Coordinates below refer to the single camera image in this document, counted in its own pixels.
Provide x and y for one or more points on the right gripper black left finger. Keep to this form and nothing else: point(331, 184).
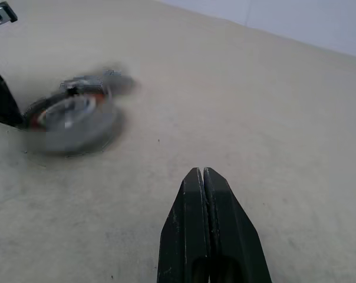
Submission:
point(187, 230)

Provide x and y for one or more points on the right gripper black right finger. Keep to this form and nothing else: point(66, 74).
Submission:
point(234, 236)

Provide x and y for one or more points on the grey motor housing copper windings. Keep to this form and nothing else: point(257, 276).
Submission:
point(77, 132)

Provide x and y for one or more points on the grey motor cover circuit board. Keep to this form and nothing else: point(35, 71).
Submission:
point(119, 84)

